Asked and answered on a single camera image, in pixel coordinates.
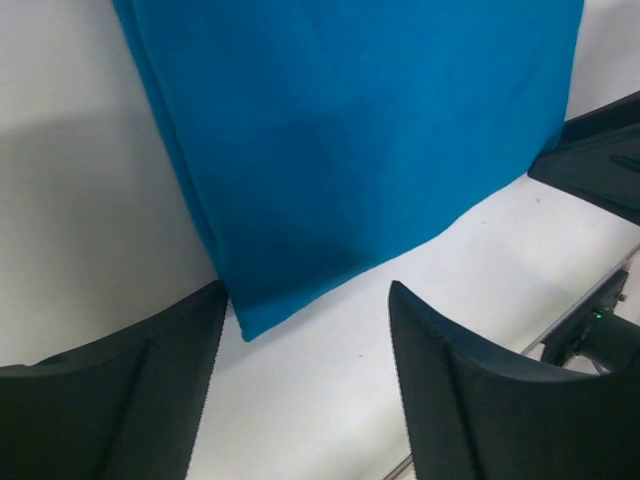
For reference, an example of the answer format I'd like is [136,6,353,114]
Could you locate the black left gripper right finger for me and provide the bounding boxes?
[388,279,640,480]

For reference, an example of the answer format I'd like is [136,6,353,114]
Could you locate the blue t shirt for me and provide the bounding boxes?
[114,1,584,341]

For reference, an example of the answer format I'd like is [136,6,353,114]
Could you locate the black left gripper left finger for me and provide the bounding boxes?
[1,281,226,479]

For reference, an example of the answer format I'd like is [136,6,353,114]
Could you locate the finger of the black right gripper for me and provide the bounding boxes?
[528,92,640,225]

